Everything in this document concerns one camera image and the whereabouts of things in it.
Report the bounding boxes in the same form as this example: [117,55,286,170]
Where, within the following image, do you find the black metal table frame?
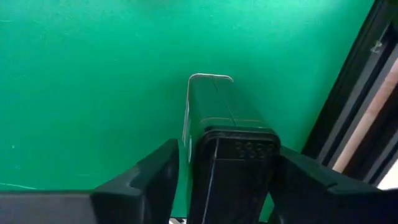
[300,0,398,187]

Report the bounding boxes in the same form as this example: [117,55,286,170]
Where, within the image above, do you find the green table mat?
[0,0,377,218]

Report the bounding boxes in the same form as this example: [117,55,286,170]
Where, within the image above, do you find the dark grey blocks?
[182,73,282,224]

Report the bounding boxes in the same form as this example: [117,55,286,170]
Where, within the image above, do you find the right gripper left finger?
[91,138,180,224]

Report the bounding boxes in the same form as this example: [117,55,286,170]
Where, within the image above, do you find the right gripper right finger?
[267,145,398,224]

